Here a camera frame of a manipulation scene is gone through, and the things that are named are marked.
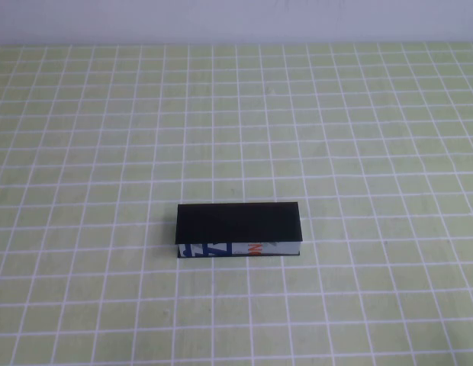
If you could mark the black glasses case printed side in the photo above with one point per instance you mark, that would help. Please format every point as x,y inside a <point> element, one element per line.
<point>236,225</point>

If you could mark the green white checked tablecloth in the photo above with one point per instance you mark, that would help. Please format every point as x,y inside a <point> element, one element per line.
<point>107,152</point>

